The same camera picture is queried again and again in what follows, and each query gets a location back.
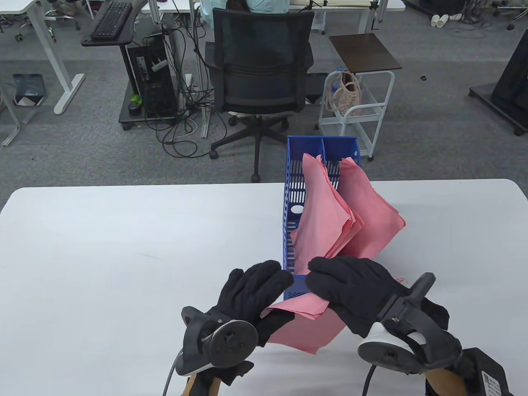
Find person's left hand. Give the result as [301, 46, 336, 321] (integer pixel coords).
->
[205, 260, 296, 347]

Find person's right hand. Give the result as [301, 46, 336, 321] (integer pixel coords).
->
[306, 256, 462, 372]

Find black white handheld controller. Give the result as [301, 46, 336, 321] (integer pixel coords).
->
[177, 305, 259, 376]
[357, 272, 437, 375]

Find pink paper stack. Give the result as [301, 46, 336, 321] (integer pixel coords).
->
[261, 277, 407, 355]
[330, 157, 407, 271]
[290, 153, 365, 275]

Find person's right forearm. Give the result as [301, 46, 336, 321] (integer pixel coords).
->
[424, 365, 475, 396]

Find blue plastic file basket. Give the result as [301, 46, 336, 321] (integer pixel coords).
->
[283, 135, 362, 304]

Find beige handbag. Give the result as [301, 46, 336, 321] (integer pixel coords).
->
[325, 70, 364, 117]

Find white metal cart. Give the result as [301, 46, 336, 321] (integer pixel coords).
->
[318, 70, 396, 162]

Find black computer tower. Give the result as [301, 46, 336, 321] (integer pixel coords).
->
[126, 39, 179, 121]

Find brown side table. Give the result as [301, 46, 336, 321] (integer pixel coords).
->
[328, 33, 403, 75]

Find black mesh office chair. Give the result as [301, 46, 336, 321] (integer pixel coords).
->
[205, 9, 315, 183]

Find white desk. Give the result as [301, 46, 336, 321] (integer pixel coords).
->
[149, 0, 407, 139]
[0, 0, 86, 147]

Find black computer cart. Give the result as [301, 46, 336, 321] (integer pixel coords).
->
[81, 0, 184, 131]

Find black keyboard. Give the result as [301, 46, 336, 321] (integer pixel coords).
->
[90, 0, 133, 41]

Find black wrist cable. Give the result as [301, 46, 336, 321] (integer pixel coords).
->
[362, 365, 378, 396]

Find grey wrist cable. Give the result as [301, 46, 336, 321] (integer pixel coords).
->
[163, 348, 185, 396]

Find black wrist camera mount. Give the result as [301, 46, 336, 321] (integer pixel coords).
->
[462, 347, 514, 396]

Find black floor cables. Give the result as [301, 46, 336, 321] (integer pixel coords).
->
[153, 74, 228, 159]

